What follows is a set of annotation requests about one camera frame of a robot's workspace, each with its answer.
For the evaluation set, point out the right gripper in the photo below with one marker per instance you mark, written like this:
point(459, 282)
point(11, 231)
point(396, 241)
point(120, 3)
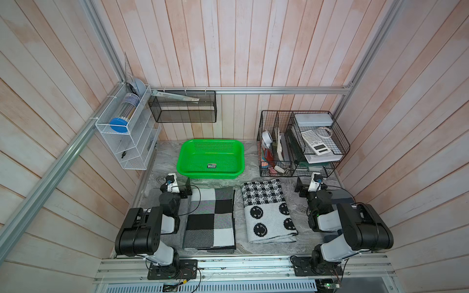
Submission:
point(300, 186)

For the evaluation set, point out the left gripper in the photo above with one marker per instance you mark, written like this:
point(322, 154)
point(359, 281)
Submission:
point(182, 191)

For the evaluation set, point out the black white checkered scarf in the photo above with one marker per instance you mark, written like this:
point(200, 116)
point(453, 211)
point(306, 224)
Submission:
point(210, 224)

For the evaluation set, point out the smiley houndstooth knit scarf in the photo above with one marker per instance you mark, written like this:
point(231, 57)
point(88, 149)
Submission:
point(267, 216)

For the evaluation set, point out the grey navy striped scarf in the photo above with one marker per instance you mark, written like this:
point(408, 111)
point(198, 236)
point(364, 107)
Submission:
point(341, 196)

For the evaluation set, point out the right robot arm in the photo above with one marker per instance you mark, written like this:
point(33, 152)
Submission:
point(362, 229)

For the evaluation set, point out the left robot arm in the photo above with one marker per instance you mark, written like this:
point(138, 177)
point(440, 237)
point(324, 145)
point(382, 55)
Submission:
point(141, 231)

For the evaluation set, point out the green plastic basket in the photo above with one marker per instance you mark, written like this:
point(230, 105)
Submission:
point(211, 159)

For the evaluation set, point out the ruler in mesh basket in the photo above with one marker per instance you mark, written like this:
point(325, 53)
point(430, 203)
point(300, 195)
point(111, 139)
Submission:
point(174, 96)

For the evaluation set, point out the white notebook under calculator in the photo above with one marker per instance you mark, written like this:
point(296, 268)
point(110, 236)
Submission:
point(329, 157)

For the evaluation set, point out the white calculator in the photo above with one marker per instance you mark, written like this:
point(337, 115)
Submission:
point(315, 143)

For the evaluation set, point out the white pencil case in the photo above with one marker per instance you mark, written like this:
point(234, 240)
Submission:
point(313, 119)

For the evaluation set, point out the white tape roll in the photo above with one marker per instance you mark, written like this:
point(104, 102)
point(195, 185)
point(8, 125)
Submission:
point(266, 139)

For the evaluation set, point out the clear tube blue cap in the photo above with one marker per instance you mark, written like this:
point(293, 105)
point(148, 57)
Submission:
point(126, 110)

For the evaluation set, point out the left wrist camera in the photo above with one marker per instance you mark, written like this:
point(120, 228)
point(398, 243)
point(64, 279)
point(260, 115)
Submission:
point(171, 183)

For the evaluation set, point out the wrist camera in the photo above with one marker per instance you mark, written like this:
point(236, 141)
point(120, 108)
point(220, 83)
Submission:
point(171, 183)
point(316, 181)

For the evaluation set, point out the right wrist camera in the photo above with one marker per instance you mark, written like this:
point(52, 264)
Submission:
point(316, 181)

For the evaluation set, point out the black wire desk organizer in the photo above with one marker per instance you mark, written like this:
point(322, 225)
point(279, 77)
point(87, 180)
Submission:
point(286, 156)

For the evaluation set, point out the white wire wall shelf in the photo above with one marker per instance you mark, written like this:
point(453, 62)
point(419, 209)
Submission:
point(133, 149)

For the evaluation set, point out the black mesh wall basket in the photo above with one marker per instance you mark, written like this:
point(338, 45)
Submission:
point(167, 110)

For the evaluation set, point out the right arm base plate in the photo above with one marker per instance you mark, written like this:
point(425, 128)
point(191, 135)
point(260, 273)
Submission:
point(314, 266)

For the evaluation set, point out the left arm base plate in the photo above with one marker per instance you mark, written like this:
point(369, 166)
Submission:
point(182, 270)

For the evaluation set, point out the aluminium front rail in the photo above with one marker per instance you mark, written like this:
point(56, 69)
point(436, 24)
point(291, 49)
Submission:
point(238, 267)

